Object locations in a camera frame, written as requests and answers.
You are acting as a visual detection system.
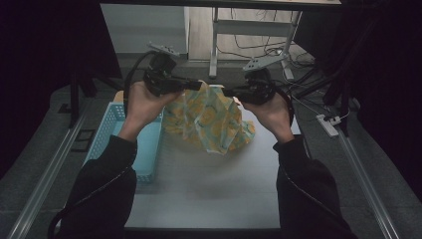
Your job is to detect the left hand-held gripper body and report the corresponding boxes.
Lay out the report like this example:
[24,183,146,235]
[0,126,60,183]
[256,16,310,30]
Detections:
[142,41,182,98]

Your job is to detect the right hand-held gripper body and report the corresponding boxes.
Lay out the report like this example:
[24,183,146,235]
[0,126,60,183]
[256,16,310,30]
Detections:
[242,53,289,106]

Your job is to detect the yellow patterned fabric bag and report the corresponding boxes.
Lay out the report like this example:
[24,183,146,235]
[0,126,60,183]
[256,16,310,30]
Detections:
[161,79,257,156]

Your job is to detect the light blue perforated plastic basket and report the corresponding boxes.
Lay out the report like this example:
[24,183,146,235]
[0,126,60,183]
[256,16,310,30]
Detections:
[83,101,166,184]

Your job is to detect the person's right hand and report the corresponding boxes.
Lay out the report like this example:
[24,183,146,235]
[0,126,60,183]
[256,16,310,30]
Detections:
[240,92,297,145]

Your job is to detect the person's left hand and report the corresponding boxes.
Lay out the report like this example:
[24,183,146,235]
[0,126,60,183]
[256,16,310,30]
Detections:
[117,80,182,143]

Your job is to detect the white cabinet panel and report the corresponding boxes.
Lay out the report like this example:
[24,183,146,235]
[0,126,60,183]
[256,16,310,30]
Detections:
[101,3,190,55]

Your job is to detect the white power strip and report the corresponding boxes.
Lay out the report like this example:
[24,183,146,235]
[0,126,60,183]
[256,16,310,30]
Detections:
[316,114,340,138]

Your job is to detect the black metal stand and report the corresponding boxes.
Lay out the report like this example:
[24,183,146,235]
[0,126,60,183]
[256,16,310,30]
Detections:
[68,64,99,129]
[321,63,354,137]

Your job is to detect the dark curtain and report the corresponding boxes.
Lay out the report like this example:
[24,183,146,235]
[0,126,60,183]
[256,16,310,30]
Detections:
[0,0,123,173]
[293,0,422,203]

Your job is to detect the left hand-held gripper cable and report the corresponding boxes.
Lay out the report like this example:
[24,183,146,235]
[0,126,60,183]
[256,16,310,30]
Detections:
[122,50,158,116]

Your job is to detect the hand-held gripper cable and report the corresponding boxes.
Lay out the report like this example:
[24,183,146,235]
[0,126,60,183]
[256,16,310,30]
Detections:
[122,50,158,116]
[273,89,297,127]

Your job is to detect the right hand-held gripper cable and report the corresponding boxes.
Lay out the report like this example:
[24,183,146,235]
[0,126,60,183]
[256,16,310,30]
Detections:
[273,89,297,127]

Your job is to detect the thin black floor cables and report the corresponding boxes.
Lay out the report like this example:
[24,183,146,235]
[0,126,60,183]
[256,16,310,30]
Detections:
[217,8,317,68]

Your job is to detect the thick black floor cable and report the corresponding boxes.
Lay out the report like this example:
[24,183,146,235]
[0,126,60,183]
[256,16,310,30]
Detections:
[275,66,332,98]

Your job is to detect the white power cable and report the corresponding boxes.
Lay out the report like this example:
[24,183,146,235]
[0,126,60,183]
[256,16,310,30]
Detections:
[282,68,351,120]

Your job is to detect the white desk frame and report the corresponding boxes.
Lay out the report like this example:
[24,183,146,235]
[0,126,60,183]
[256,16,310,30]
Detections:
[208,6,304,81]

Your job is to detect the black floor bracket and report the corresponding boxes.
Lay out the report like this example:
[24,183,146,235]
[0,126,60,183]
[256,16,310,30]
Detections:
[70,128,97,153]

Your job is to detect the aluminium floor rail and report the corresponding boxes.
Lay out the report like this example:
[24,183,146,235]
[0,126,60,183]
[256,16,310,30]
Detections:
[334,131,401,239]
[6,109,92,239]

